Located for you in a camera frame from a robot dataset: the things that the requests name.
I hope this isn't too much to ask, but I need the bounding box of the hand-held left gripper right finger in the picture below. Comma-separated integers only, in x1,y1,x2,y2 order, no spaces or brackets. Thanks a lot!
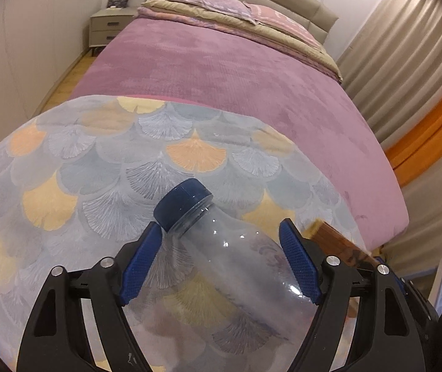
278,218,427,372

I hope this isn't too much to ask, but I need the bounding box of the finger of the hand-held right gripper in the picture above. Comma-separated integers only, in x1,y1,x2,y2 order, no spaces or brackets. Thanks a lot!
397,277,440,328

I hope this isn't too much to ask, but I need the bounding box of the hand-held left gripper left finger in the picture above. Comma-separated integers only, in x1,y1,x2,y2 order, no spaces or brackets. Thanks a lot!
16,222,163,372

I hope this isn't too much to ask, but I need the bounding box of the clear bottle with blue cap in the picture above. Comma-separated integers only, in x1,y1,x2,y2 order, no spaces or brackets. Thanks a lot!
122,178,322,372

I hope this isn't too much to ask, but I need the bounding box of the brown wooden board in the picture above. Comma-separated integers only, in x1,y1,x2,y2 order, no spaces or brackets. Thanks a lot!
304,220,378,272

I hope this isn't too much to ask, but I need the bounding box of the fan pattern tablecloth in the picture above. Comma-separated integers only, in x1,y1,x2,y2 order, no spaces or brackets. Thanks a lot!
0,95,369,372

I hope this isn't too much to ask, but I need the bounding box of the orange curtain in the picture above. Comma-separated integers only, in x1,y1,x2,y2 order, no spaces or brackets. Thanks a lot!
384,81,442,187

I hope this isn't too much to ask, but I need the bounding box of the purple bed blanket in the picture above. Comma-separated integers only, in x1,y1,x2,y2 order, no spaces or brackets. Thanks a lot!
70,17,408,252

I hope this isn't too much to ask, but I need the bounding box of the beige folded quilt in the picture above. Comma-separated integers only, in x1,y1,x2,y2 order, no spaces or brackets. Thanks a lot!
136,6,343,84

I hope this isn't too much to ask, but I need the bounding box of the grey nightstand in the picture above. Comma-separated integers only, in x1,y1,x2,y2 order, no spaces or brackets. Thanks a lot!
89,7,144,55

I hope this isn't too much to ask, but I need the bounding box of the pink pillow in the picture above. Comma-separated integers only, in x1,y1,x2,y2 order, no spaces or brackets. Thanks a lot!
244,3,322,49

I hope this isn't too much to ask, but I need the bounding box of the beige curtain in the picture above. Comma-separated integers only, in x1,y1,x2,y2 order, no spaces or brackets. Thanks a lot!
337,0,442,280

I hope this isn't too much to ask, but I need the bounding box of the beige padded headboard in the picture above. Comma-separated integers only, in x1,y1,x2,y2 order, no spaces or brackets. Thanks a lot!
149,0,340,45

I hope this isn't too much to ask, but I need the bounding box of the white wardrobe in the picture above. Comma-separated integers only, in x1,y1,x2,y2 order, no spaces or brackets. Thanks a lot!
0,0,101,125

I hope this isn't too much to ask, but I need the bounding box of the purple pillow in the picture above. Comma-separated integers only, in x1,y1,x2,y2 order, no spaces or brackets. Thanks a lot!
145,0,260,26

